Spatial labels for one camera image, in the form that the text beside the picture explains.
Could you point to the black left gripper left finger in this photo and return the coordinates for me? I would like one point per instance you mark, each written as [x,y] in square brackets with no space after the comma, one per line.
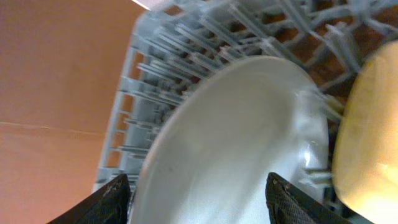
[108,205]

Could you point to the yellow plastic bowl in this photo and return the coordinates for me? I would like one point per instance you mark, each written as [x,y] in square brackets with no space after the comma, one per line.
[364,169]

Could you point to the grey dishwasher rack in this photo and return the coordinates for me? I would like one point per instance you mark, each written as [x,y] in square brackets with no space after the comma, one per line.
[178,45]

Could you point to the grey round plate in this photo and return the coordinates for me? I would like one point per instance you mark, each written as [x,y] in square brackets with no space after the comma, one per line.
[210,162]

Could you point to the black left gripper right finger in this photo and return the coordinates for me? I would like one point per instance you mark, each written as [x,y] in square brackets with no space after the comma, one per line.
[287,204]

